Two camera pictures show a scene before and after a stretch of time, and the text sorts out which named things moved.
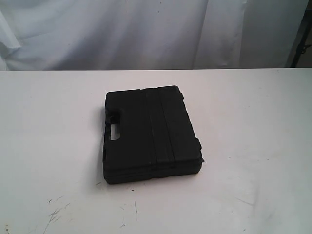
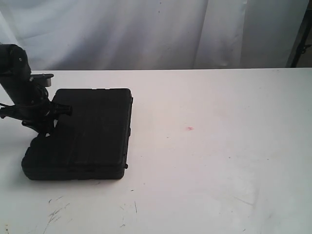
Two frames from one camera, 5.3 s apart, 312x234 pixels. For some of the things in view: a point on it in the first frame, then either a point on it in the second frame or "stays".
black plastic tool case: [158, 138] to [92, 143]
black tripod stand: [302, 45] stays
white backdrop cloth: [102, 35] stays
